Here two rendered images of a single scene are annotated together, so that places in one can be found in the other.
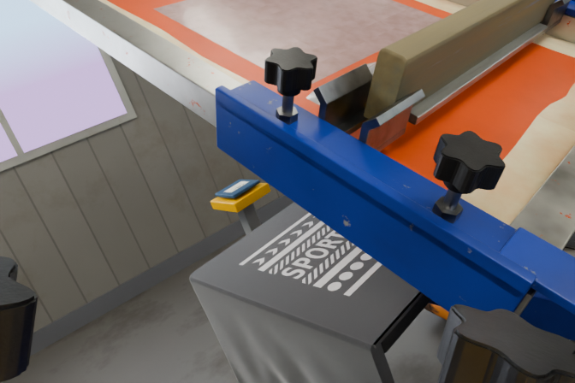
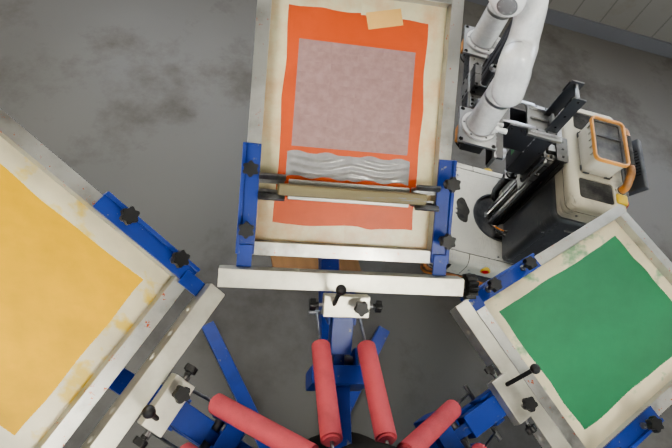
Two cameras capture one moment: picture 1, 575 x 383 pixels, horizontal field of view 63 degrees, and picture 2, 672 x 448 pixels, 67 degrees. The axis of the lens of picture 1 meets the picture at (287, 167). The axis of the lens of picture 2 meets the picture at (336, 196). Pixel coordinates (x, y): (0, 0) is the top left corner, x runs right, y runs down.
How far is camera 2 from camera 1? 119 cm
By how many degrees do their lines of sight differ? 44
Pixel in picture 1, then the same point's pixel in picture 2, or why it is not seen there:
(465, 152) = (243, 229)
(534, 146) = (321, 231)
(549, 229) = (265, 250)
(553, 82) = (378, 221)
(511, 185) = (293, 233)
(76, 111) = not seen: outside the picture
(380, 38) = (359, 143)
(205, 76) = (255, 125)
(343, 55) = (329, 141)
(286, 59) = (248, 168)
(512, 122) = (332, 220)
